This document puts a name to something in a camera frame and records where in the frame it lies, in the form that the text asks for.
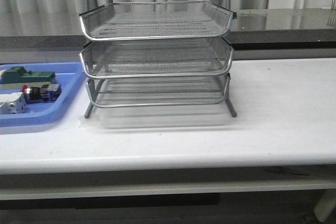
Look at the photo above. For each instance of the green terminal block component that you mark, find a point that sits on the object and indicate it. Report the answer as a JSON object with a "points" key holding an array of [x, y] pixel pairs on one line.
{"points": [[16, 77]]}

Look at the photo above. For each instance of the dark granite counter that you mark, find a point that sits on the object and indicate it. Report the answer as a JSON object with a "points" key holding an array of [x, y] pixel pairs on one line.
{"points": [[252, 29]]}

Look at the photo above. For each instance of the red emergency push button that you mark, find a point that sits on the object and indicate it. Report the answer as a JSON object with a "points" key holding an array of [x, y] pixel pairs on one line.
{"points": [[46, 93]]}

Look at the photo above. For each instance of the blue plastic tray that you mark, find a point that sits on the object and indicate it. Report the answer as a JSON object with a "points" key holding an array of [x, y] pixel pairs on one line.
{"points": [[68, 74]]}

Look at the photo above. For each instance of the white circuit breaker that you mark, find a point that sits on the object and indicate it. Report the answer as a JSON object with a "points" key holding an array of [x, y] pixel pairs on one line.
{"points": [[13, 103]]}

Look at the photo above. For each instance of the silver mesh tray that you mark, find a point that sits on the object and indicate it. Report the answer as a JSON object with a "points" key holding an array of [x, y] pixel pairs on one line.
{"points": [[156, 20], [157, 58], [152, 91]]}

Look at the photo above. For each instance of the white table leg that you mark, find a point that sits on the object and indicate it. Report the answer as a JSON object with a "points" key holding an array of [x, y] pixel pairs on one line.
{"points": [[325, 205]]}

